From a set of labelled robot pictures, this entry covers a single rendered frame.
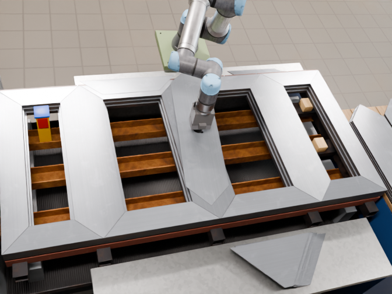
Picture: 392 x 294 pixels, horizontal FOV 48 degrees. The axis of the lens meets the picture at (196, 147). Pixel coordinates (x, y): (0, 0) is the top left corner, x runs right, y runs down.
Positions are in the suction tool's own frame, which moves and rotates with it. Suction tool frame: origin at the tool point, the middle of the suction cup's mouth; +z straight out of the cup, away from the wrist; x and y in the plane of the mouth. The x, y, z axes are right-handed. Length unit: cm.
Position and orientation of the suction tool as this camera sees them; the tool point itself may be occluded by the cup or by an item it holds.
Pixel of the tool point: (197, 130)
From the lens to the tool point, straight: 193.0
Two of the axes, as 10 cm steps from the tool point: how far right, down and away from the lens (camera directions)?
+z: -1.8, 5.8, 7.9
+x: -1.6, -8.1, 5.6
